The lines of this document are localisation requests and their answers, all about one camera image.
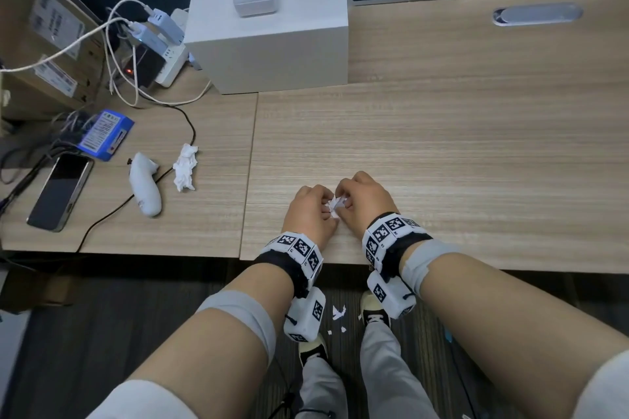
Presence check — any person's right hand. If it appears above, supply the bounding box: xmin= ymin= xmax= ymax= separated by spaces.
xmin=334 ymin=170 xmax=402 ymax=238

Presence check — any person's left hand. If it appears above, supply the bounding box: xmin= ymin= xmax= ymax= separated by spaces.
xmin=280 ymin=183 xmax=341 ymax=250

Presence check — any person's right forearm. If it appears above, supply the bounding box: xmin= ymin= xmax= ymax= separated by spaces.
xmin=398 ymin=239 xmax=629 ymax=419

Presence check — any person's left forearm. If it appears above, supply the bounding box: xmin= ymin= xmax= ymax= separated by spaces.
xmin=86 ymin=261 xmax=295 ymax=419

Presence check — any wooden desk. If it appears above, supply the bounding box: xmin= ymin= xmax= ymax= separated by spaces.
xmin=0 ymin=0 xmax=629 ymax=275

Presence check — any person's right leg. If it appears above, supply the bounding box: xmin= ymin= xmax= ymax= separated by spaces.
xmin=360 ymin=320 xmax=441 ymax=419

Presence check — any person's leg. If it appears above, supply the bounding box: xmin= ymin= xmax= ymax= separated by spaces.
xmin=297 ymin=357 xmax=350 ymax=419
xmin=360 ymin=320 xmax=441 ymax=419

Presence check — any person's left leg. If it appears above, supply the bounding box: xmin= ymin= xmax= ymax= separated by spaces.
xmin=297 ymin=357 xmax=350 ymax=419

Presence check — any white marker wrist tracker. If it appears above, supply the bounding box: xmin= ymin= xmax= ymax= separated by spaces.
xmin=361 ymin=212 xmax=434 ymax=319
xmin=253 ymin=230 xmax=328 ymax=344

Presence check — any crumpled white tissue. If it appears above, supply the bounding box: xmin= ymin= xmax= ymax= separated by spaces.
xmin=172 ymin=142 xmax=199 ymax=192

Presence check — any white handheld controller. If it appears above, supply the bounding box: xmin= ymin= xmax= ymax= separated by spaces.
xmin=127 ymin=152 xmax=163 ymax=218

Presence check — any large white box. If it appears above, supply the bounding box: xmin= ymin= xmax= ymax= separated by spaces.
xmin=183 ymin=0 xmax=350 ymax=96

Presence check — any white power strip with chargers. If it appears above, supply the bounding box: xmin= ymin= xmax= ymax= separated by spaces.
xmin=105 ymin=0 xmax=213 ymax=108

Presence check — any blue battery pack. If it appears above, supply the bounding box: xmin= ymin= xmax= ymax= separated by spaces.
xmin=77 ymin=109 xmax=135 ymax=162

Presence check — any black device with red light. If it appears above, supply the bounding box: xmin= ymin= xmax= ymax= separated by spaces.
xmin=115 ymin=38 xmax=166 ymax=90

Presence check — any pale blue charger plug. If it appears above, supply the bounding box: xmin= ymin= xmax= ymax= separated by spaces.
xmin=123 ymin=20 xmax=170 ymax=56
xmin=145 ymin=6 xmax=187 ymax=46

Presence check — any black smartphone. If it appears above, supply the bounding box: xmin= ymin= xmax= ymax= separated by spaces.
xmin=26 ymin=153 xmax=95 ymax=233

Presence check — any flat brown cardboard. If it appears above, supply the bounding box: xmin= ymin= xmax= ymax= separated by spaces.
xmin=0 ymin=270 xmax=75 ymax=310

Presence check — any brown labelled cardboard box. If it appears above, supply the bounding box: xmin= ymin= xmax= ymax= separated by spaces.
xmin=0 ymin=0 xmax=114 ymax=122

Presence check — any thin black cable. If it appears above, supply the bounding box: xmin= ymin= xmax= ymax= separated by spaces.
xmin=76 ymin=98 xmax=197 ymax=253

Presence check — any grey oval cable grommet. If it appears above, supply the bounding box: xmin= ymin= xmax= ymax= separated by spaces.
xmin=492 ymin=2 xmax=584 ymax=27

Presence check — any dark thin wire bundle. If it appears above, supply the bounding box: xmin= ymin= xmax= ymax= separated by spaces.
xmin=0 ymin=109 xmax=99 ymax=189

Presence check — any white charging cable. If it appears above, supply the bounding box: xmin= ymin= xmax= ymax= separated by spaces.
xmin=0 ymin=16 xmax=131 ymax=74

